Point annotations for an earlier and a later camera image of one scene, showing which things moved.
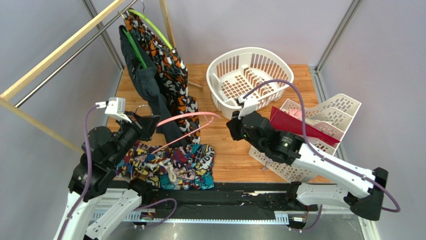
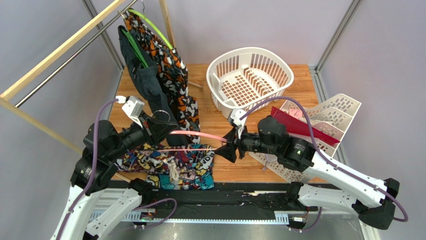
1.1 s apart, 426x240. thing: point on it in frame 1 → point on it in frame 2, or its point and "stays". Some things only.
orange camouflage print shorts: [171, 71] stays
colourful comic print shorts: [185, 167] stays
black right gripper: [240, 123] → [238, 144]
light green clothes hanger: [151, 23] stays
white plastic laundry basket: [241, 71] stays
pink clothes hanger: [210, 116] → [194, 133]
